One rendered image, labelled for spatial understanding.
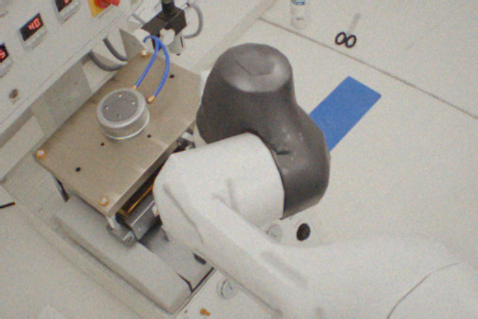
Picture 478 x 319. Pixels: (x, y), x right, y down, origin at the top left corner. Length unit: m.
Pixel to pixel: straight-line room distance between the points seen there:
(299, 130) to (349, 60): 0.91
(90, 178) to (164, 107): 0.16
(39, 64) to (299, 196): 0.50
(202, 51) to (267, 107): 0.90
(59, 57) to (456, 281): 0.73
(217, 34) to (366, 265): 1.12
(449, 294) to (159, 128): 0.61
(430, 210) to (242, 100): 0.74
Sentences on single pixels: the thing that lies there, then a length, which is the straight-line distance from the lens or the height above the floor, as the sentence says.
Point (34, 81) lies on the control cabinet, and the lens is 0.98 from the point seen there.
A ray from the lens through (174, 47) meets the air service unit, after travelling 1.22.
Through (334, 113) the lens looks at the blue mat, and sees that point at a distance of 1.41.
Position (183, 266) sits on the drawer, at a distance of 0.98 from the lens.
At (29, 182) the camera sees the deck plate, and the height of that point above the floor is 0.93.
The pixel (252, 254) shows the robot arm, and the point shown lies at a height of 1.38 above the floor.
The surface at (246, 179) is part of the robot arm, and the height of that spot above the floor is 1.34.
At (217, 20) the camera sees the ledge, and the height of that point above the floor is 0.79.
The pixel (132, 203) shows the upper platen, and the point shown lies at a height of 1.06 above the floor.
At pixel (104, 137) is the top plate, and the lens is 0.97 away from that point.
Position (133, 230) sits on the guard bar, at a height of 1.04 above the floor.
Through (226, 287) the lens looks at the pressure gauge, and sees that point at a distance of 1.02.
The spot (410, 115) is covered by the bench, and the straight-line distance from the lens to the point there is 1.43.
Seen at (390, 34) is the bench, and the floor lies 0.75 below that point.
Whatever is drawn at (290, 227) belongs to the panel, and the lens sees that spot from 1.12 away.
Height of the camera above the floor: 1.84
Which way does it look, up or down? 55 degrees down
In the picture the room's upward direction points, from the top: 9 degrees counter-clockwise
